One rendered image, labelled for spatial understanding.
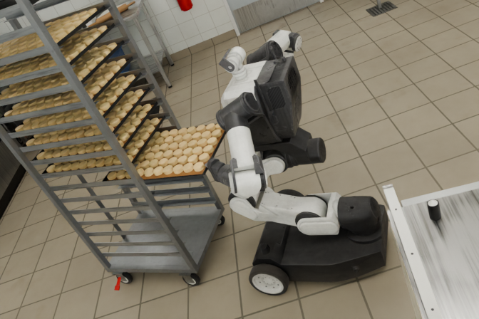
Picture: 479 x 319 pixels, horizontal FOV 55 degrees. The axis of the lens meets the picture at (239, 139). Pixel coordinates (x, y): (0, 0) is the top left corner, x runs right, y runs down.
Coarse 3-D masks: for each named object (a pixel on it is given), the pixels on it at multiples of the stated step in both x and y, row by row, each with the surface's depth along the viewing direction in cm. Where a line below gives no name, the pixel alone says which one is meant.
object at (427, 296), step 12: (384, 192) 139; (396, 204) 133; (396, 216) 130; (396, 228) 127; (408, 228) 125; (408, 240) 122; (408, 252) 119; (408, 264) 122; (420, 264) 115; (420, 276) 112; (420, 288) 110; (432, 300) 106; (432, 312) 104
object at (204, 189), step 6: (204, 186) 273; (126, 192) 299; (132, 192) 297; (156, 192) 290; (162, 192) 288; (168, 192) 286; (174, 192) 284; (180, 192) 282; (186, 192) 279; (192, 192) 277; (198, 192) 275; (204, 192) 273; (126, 198) 299; (132, 198) 297
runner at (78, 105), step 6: (78, 102) 198; (96, 102) 198; (48, 108) 206; (54, 108) 205; (60, 108) 204; (66, 108) 203; (72, 108) 202; (24, 114) 213; (30, 114) 212; (36, 114) 211; (42, 114) 210; (48, 114) 208; (0, 120) 222; (6, 120) 220; (12, 120) 219
